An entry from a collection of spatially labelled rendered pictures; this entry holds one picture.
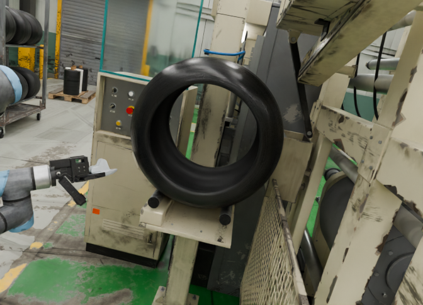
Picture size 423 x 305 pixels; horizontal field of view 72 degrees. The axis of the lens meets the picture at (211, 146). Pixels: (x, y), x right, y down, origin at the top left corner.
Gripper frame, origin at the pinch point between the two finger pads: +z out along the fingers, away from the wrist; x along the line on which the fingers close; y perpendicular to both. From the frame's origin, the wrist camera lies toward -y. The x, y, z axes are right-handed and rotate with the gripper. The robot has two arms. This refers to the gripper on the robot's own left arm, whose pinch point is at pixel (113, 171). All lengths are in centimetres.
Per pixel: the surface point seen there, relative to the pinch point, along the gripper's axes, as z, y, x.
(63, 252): -12, -69, 116
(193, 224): 28.7, -26.2, -3.8
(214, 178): 46.2, -11.2, 4.7
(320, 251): 110, -65, -2
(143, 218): 9.5, -20.0, 0.5
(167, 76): 18.0, 32.2, -14.1
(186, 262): 41, -61, 31
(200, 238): 26.7, -28.8, -12.3
